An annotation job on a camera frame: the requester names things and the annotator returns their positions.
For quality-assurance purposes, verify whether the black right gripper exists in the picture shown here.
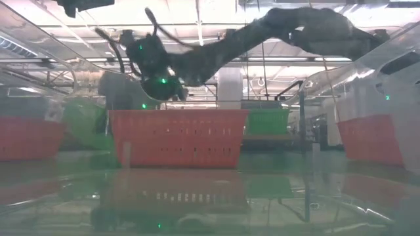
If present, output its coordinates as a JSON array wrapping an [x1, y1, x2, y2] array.
[[97, 32, 188, 111]]

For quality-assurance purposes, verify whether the green plastic basket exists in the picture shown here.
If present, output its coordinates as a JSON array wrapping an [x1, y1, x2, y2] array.
[[61, 98, 116, 152], [245, 108, 291, 136]]

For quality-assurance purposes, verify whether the silver ventilation duct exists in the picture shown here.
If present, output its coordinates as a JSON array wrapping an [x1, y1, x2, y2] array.
[[0, 34, 40, 60]]

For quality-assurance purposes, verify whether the long ceiling light strip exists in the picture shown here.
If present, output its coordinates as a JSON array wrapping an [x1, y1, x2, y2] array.
[[0, 57, 352, 65]]

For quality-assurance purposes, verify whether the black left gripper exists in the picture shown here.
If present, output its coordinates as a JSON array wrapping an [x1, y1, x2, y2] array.
[[55, 0, 116, 19]]

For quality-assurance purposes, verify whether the yellow cable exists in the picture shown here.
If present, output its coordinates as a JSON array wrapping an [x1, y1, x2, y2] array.
[[321, 57, 339, 114]]

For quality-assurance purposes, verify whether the green table mat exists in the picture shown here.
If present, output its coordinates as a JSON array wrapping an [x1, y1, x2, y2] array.
[[0, 149, 420, 236]]

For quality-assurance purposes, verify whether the black metal shelf frame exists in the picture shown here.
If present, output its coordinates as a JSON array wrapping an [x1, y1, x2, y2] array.
[[274, 80, 306, 155]]

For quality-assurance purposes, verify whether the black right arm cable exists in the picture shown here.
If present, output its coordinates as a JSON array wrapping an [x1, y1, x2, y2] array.
[[94, 28, 126, 75], [144, 7, 198, 50]]

